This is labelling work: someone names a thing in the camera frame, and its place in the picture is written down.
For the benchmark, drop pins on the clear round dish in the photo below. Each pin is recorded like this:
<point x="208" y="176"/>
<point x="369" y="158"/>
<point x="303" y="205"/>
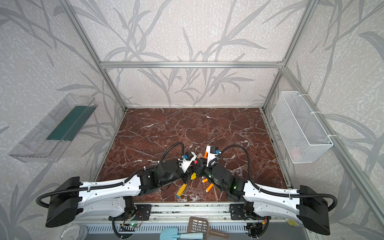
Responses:
<point x="75" y="232"/>

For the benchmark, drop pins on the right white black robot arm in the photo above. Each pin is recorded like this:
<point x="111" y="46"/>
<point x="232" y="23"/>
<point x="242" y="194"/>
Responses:
<point x="303" y="205"/>

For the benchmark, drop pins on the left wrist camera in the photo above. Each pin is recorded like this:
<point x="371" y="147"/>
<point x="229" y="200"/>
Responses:
<point x="187" y="160"/>

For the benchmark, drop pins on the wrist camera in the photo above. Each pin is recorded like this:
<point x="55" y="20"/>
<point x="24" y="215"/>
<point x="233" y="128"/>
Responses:
<point x="187" y="160"/>
<point x="213" y="155"/>

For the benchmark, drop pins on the teal toy shovel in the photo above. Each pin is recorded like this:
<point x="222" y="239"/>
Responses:
<point x="171" y="233"/>

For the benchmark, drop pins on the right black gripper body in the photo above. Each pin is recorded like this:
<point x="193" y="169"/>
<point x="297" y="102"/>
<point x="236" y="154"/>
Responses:
<point x="204" y="168"/>

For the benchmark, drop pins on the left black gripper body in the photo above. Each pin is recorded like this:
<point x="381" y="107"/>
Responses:
<point x="190" y="169"/>

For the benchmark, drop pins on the clear plastic wall bin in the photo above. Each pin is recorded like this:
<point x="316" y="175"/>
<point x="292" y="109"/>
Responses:
<point x="48" y="141"/>

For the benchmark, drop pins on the aluminium mounting rail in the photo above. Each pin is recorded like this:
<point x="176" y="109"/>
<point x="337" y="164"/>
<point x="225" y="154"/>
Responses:
<point x="168" y="212"/>

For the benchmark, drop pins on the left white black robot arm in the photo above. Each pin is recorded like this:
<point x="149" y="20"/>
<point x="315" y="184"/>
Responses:
<point x="75" y="199"/>

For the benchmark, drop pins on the brown toy slotted spatula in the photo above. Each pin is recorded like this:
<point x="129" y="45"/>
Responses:
<point x="200" y="225"/>

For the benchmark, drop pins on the orange capped marker lower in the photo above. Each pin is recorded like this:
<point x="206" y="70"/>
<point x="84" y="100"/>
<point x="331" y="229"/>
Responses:
<point x="209" y="188"/>

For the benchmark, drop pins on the yellow toy shovel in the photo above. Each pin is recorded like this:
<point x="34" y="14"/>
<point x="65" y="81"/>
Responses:
<point x="183" y="187"/>

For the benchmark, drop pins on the white wire mesh basket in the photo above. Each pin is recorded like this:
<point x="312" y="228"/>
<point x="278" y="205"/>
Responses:
<point x="303" y="135"/>

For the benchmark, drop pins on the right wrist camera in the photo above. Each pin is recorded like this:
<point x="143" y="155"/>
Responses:
<point x="213" y="155"/>

